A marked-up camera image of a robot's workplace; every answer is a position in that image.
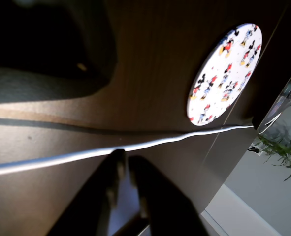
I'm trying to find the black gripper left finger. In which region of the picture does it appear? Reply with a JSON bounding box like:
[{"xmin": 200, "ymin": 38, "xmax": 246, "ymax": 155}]
[{"xmin": 46, "ymin": 148, "xmax": 127, "ymax": 236}]

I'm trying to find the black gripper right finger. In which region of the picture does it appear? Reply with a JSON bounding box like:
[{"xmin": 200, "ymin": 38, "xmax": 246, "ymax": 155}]
[{"xmin": 128, "ymin": 155, "xmax": 210, "ymax": 236}]

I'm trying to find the green potted plant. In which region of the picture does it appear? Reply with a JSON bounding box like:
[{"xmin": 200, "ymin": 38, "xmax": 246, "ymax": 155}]
[{"xmin": 255, "ymin": 132, "xmax": 291, "ymax": 182}]

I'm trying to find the round cartoon print coaster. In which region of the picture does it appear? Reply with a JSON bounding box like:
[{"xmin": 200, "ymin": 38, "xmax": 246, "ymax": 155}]
[{"xmin": 186, "ymin": 23, "xmax": 263, "ymax": 126}]

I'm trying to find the glossy dark screen panel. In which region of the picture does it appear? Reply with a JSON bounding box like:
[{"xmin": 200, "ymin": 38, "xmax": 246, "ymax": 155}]
[{"xmin": 256, "ymin": 57, "xmax": 291, "ymax": 134}]

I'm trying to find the white cable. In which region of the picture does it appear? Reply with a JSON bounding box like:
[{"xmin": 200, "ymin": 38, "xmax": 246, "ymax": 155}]
[{"xmin": 0, "ymin": 124, "xmax": 255, "ymax": 178}]

